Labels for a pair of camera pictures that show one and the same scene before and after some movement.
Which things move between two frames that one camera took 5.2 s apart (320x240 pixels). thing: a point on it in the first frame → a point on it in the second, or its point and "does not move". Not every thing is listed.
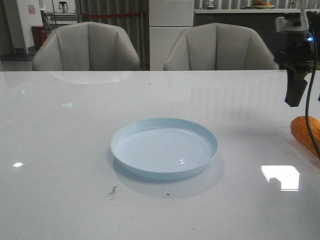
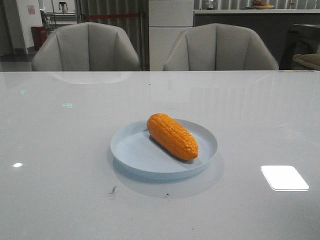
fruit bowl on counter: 260,4 does not move
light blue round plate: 163,147 does not move
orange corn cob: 300,130 → 172,135
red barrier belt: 111,15 does not move
